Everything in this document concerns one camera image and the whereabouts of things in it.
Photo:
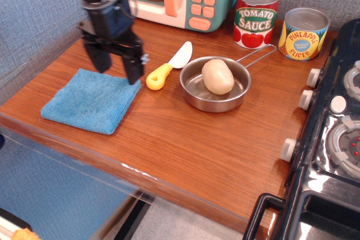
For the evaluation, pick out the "blue folded cloth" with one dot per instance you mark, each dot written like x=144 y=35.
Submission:
x=92 y=101

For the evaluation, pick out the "beige toy potato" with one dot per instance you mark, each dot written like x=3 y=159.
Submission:
x=217 y=76

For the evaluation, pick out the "pineapple slices can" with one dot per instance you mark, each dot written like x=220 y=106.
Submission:
x=303 y=33

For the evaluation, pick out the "yellow handled white toy knife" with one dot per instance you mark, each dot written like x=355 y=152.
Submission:
x=156 y=79

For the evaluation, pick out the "orange object at corner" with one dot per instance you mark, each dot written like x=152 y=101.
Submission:
x=24 y=234

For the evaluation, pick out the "small steel pan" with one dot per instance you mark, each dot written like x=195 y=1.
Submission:
x=198 y=96

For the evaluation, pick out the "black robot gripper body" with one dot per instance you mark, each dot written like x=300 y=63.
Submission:
x=110 y=22

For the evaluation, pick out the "black toy stove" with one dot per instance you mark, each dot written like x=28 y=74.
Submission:
x=322 y=186

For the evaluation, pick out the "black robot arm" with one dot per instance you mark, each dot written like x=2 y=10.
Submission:
x=108 y=31

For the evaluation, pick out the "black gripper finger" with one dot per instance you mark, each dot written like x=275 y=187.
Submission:
x=134 y=66
x=99 y=56

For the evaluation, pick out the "tomato sauce can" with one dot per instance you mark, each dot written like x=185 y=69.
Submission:
x=254 y=22

